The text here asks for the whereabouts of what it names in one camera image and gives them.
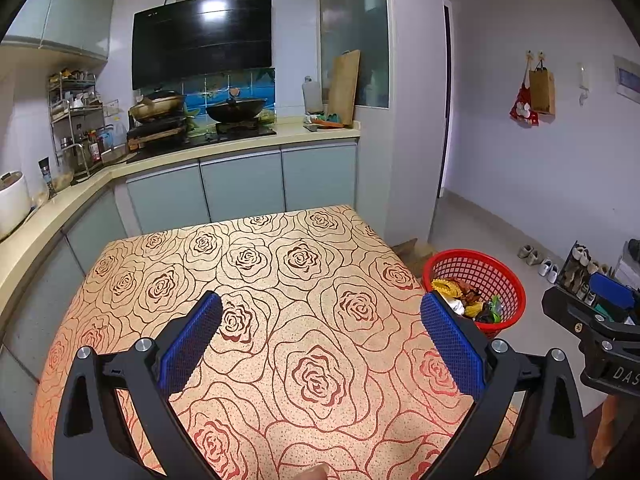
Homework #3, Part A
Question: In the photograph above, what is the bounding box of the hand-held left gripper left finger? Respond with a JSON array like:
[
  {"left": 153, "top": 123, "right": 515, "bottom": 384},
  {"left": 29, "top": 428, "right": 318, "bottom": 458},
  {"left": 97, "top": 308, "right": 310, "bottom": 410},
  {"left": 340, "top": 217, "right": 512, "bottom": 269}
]
[{"left": 52, "top": 291, "right": 223, "bottom": 480}]

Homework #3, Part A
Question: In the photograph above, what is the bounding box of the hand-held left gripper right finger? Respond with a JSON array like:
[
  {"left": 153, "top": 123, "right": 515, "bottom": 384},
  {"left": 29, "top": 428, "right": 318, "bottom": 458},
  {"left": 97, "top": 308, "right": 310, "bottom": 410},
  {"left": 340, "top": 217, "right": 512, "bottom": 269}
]
[{"left": 419, "top": 291, "right": 587, "bottom": 480}]

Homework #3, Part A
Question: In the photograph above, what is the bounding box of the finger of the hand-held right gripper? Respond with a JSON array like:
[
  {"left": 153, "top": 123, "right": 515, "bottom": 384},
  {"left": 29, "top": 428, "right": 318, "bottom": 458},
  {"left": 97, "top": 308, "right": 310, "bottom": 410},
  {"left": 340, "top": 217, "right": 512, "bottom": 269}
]
[
  {"left": 541, "top": 285, "right": 640, "bottom": 346},
  {"left": 587, "top": 272, "right": 640, "bottom": 317}
]

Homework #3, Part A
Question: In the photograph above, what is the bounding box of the brown and black garment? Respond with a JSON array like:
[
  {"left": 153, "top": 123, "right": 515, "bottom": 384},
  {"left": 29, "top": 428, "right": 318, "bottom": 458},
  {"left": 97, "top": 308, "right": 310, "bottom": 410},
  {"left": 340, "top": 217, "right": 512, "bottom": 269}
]
[{"left": 459, "top": 280, "right": 485, "bottom": 307}]

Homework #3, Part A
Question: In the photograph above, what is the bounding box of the red plastic basket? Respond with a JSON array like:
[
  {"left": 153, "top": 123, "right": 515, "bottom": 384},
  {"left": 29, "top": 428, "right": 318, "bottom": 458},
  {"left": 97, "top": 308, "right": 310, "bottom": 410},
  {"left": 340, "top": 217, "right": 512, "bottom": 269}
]
[{"left": 422, "top": 250, "right": 527, "bottom": 343}]

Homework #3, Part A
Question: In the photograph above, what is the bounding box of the person's right forearm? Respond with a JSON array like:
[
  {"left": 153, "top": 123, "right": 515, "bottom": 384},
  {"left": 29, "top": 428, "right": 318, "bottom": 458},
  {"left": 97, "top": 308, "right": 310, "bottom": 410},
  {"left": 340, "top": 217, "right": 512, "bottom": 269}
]
[{"left": 592, "top": 392, "right": 631, "bottom": 471}]

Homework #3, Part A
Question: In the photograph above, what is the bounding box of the grey storage box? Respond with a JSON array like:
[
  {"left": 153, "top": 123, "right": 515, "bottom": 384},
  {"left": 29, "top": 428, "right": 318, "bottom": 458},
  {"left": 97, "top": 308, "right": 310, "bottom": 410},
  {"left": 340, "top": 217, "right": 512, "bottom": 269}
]
[{"left": 617, "top": 240, "right": 640, "bottom": 291}]

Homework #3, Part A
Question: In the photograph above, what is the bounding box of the black shoe rack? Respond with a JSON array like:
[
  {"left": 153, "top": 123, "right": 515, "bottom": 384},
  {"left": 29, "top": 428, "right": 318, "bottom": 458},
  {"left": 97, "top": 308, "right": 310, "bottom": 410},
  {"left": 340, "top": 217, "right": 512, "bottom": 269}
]
[{"left": 557, "top": 241, "right": 616, "bottom": 301}]

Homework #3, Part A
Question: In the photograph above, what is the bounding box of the yellow crinkled packet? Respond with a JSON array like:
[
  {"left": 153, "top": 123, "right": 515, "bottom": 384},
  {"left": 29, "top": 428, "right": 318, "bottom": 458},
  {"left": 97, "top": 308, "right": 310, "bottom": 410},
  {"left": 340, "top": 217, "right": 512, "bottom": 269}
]
[{"left": 431, "top": 279, "right": 463, "bottom": 301}]

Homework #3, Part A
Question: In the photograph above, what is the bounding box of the cardboard box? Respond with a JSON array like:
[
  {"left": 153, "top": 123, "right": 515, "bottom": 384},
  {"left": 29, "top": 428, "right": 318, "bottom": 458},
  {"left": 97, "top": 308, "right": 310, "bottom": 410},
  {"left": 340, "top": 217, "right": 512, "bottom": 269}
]
[{"left": 392, "top": 237, "right": 436, "bottom": 261}]

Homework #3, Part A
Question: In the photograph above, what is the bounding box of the rose-patterned tablecloth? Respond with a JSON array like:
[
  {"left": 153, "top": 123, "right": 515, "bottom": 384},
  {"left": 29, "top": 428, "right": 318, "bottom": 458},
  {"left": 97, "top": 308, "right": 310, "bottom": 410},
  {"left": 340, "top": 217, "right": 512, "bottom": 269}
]
[{"left": 31, "top": 204, "right": 521, "bottom": 480}]

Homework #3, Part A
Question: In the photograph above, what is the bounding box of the kitchen counter with cabinets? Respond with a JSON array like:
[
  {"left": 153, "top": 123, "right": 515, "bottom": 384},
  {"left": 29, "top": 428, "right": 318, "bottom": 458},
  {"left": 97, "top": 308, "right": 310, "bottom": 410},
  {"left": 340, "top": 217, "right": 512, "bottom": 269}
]
[{"left": 0, "top": 120, "right": 362, "bottom": 391}]

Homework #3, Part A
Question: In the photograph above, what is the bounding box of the red hanging bag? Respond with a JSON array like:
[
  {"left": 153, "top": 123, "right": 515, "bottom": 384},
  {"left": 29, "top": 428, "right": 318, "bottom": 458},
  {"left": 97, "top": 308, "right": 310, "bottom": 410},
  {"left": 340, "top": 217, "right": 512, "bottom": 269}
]
[{"left": 509, "top": 82, "right": 541, "bottom": 128}]

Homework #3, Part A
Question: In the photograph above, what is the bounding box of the brown paper bag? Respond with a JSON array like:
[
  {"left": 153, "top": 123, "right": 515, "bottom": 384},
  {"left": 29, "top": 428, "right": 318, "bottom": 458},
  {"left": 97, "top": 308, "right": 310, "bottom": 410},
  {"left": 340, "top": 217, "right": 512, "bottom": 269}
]
[{"left": 529, "top": 60, "right": 556, "bottom": 116}]

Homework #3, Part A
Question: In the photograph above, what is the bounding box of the black gas stove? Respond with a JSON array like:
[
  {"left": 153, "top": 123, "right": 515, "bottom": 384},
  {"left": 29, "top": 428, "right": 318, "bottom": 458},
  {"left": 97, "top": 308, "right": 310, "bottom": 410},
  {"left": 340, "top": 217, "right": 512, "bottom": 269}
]
[{"left": 126, "top": 116, "right": 278, "bottom": 153}]

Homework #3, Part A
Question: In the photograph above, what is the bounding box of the metal faucet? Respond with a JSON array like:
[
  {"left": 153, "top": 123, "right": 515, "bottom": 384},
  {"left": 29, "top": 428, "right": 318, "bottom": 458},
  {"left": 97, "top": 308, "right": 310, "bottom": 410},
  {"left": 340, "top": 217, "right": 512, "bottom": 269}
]
[{"left": 62, "top": 142, "right": 92, "bottom": 181}]

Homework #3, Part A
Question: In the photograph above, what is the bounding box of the dark standing packet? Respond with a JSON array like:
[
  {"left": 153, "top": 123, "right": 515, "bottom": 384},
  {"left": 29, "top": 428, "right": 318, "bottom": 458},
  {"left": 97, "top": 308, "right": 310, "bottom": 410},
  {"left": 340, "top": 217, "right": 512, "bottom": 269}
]
[{"left": 38, "top": 157, "right": 57, "bottom": 198}]

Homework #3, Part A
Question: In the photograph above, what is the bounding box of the white rice cooker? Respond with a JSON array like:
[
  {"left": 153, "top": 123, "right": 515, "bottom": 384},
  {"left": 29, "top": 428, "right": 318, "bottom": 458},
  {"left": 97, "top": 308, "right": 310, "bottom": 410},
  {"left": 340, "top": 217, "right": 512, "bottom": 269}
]
[{"left": 0, "top": 171, "right": 32, "bottom": 241}]

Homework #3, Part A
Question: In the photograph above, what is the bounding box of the black wok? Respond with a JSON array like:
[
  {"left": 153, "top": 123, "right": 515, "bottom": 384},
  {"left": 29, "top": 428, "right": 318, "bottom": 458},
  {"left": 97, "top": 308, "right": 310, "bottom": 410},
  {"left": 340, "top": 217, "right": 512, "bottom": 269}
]
[{"left": 205, "top": 95, "right": 268, "bottom": 125}]

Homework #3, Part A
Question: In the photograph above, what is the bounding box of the lidded cooking pan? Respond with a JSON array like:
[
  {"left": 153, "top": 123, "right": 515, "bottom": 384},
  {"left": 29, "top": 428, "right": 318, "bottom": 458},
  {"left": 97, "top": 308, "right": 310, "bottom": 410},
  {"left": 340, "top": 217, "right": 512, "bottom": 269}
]
[{"left": 129, "top": 89, "right": 187, "bottom": 122}]

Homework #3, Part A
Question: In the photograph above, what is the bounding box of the orange tray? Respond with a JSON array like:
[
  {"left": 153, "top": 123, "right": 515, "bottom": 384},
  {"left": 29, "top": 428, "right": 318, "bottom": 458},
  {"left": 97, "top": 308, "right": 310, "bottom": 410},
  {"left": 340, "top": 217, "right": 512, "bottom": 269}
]
[{"left": 304, "top": 114, "right": 351, "bottom": 131}]

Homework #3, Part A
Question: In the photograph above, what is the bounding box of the metal spice rack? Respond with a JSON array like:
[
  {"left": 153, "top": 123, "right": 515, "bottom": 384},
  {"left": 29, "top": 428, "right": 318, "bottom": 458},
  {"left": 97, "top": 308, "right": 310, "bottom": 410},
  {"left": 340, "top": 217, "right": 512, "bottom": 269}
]
[{"left": 47, "top": 70, "right": 121, "bottom": 161}]

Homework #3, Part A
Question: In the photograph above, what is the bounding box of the wooden cutting board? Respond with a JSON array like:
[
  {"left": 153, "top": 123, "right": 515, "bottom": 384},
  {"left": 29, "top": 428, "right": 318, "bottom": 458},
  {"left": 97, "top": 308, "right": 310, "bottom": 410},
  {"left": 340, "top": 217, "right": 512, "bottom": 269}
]
[{"left": 327, "top": 50, "right": 362, "bottom": 126}]

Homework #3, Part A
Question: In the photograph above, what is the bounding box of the black range hood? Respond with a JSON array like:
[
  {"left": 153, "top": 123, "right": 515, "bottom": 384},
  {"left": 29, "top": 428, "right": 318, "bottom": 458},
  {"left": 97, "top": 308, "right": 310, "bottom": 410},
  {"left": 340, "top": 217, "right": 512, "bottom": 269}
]
[{"left": 131, "top": 0, "right": 273, "bottom": 91}]

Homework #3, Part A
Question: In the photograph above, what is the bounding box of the frosted glass panel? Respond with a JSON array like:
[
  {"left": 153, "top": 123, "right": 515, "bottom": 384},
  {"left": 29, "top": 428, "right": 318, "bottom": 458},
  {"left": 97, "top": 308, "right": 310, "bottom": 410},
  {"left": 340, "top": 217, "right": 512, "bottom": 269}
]
[{"left": 319, "top": 0, "right": 391, "bottom": 110}]

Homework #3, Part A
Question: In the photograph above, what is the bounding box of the upper kitchen cabinet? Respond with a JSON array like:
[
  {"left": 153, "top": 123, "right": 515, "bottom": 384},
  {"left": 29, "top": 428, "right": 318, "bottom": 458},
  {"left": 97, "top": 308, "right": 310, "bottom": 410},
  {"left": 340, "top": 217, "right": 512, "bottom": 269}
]
[{"left": 0, "top": 0, "right": 118, "bottom": 63}]

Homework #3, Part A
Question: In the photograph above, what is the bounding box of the wall intercom phone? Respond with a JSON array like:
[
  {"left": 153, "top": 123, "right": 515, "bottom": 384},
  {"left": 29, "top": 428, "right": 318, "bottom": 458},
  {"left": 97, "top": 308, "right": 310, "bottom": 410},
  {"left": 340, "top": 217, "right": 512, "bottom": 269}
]
[{"left": 577, "top": 62, "right": 591, "bottom": 106}]

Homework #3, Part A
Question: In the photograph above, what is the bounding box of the white wall panel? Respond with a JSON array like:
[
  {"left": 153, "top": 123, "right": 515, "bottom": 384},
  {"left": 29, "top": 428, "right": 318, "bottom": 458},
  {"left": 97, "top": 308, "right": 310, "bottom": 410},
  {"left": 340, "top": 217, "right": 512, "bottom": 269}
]
[{"left": 612, "top": 55, "right": 640, "bottom": 101}]

